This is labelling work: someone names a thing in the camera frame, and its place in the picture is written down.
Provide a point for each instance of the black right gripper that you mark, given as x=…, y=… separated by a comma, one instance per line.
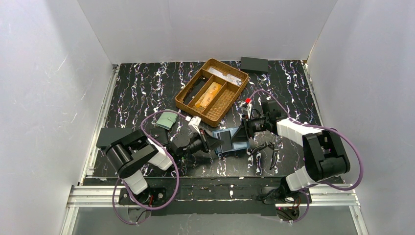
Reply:
x=245, y=126

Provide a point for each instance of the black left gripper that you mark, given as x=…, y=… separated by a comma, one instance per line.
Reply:
x=205, y=143

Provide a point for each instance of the light blue card holder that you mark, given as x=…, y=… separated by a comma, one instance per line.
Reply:
x=236, y=146

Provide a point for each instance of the black card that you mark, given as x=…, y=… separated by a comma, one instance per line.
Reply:
x=225, y=137

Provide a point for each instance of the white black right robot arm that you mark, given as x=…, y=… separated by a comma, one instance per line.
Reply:
x=324, y=153

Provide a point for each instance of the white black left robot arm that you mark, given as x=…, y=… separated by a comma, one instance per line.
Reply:
x=130, y=153

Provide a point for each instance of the orange cards in tray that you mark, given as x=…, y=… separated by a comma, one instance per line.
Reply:
x=208, y=96

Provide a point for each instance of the green card holder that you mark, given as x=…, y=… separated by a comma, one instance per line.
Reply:
x=167, y=119

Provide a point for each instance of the black card holder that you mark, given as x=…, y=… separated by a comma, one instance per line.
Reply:
x=160, y=135

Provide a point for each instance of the silver cards in tray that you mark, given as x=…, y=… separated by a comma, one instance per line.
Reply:
x=225, y=76

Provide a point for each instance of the black cards in tray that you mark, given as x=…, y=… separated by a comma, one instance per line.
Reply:
x=194, y=89

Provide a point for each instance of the woven brown divided tray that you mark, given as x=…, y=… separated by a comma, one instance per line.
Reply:
x=216, y=110

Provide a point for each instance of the black box at back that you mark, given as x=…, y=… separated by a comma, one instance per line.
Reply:
x=254, y=65

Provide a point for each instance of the black box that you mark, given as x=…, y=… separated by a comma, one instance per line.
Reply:
x=254, y=65
x=109, y=135

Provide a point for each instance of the black box at left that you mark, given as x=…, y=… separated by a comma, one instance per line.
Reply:
x=109, y=135

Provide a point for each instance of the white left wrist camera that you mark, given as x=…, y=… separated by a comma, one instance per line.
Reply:
x=193, y=123

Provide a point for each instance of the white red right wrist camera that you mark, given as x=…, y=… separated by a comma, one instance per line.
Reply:
x=246, y=107

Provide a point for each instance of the aluminium base frame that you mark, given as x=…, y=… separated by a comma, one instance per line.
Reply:
x=223, y=205

